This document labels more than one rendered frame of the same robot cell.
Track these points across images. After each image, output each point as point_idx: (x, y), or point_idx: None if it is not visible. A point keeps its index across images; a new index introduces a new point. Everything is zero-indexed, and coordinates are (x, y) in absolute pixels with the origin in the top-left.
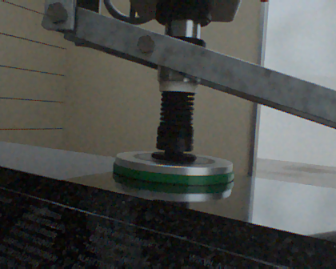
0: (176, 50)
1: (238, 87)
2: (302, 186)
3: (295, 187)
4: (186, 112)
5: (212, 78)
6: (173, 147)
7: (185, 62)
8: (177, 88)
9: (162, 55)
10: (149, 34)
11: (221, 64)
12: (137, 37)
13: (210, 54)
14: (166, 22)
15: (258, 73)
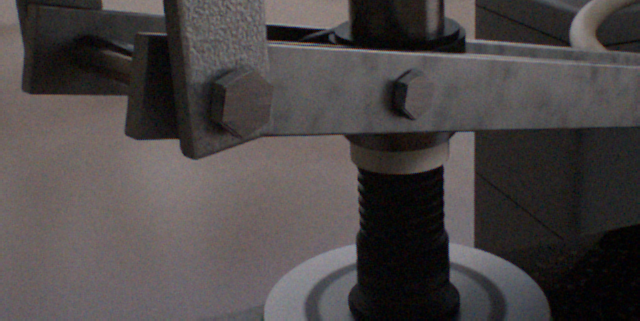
0: (463, 85)
1: (557, 122)
2: (600, 244)
3: (611, 259)
4: (442, 201)
5: (521, 121)
6: (438, 293)
7: (479, 107)
8: (437, 161)
9: (438, 108)
10: (412, 63)
11: (533, 85)
12: (389, 81)
13: (516, 71)
14: None
15: (582, 80)
